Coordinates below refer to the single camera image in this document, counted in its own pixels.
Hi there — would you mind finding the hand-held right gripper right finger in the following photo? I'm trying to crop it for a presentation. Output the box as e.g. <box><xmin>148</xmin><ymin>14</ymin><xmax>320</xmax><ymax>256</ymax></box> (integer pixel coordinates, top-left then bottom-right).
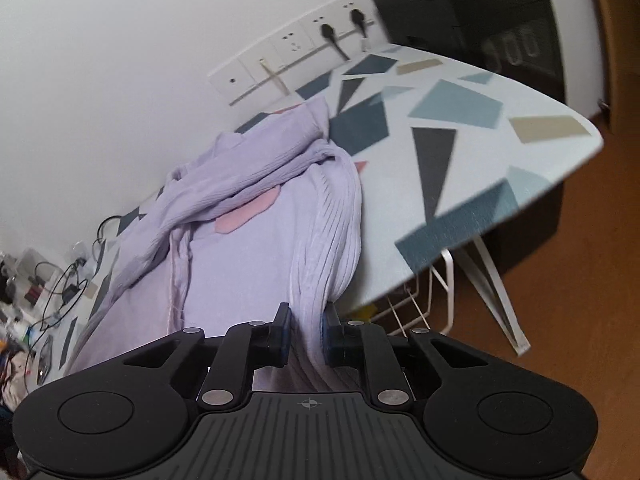
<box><xmin>322</xmin><ymin>305</ymin><xmax>488</xmax><ymax>408</ymax></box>

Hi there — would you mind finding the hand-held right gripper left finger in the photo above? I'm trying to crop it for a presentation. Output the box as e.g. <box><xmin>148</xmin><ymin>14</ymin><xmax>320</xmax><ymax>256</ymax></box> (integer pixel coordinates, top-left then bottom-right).
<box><xmin>122</xmin><ymin>302</ymin><xmax>292</xmax><ymax>408</ymax></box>

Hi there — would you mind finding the lilac fleece robe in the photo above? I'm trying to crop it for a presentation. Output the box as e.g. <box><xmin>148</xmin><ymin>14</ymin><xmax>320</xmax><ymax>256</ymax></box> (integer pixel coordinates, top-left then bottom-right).
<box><xmin>67</xmin><ymin>96</ymin><xmax>363</xmax><ymax>393</ymax></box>

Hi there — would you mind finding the smartphone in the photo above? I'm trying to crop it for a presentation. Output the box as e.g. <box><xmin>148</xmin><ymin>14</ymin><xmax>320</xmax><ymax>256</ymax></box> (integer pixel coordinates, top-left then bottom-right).
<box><xmin>32</xmin><ymin>335</ymin><xmax>56</xmax><ymax>381</ymax></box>

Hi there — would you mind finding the clear acrylic organizer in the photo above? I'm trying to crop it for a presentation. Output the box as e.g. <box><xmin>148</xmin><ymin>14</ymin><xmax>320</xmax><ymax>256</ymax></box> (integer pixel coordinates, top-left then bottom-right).
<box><xmin>17</xmin><ymin>247</ymin><xmax>61</xmax><ymax>311</ymax></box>

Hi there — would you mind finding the white plug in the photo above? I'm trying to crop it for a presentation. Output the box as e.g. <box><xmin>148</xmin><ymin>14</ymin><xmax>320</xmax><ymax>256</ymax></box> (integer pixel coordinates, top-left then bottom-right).
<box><xmin>257</xmin><ymin>57</ymin><xmax>291</xmax><ymax>96</ymax></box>

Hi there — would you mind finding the black plug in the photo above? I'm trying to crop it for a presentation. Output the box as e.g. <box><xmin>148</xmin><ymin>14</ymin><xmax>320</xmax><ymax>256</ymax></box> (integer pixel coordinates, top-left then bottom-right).
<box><xmin>320</xmin><ymin>22</ymin><xmax>351</xmax><ymax>61</ymax></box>
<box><xmin>350</xmin><ymin>7</ymin><xmax>373</xmax><ymax>53</ymax></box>

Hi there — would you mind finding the black cabinet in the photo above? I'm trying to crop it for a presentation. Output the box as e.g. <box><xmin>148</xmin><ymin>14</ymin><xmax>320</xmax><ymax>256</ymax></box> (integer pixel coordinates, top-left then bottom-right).
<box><xmin>371</xmin><ymin>0</ymin><xmax>568</xmax><ymax>276</ymax></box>

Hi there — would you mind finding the wooden cabinet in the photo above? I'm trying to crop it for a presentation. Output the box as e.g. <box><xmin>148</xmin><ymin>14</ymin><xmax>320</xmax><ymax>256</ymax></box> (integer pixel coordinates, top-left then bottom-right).
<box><xmin>582</xmin><ymin>0</ymin><xmax>640</xmax><ymax>136</ymax></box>

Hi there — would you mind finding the white wire basket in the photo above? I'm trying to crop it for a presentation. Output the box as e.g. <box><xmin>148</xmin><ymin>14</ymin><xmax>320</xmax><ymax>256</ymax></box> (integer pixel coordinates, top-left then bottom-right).
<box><xmin>370</xmin><ymin>250</ymin><xmax>456</xmax><ymax>338</ymax></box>

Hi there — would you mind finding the thick black cable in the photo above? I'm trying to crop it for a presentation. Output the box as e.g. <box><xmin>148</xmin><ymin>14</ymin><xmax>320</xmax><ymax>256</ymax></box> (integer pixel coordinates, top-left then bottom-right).
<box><xmin>95</xmin><ymin>215</ymin><xmax>126</xmax><ymax>256</ymax></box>

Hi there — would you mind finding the thin black cable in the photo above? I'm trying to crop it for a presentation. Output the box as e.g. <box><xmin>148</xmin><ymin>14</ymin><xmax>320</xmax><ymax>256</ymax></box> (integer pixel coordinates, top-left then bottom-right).
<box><xmin>37</xmin><ymin>260</ymin><xmax>93</xmax><ymax>331</ymax></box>

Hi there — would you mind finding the white wall socket strip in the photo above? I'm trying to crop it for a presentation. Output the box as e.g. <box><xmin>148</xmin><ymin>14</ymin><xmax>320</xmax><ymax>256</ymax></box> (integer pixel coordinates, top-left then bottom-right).
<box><xmin>207</xmin><ymin>0</ymin><xmax>381</xmax><ymax>107</ymax></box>

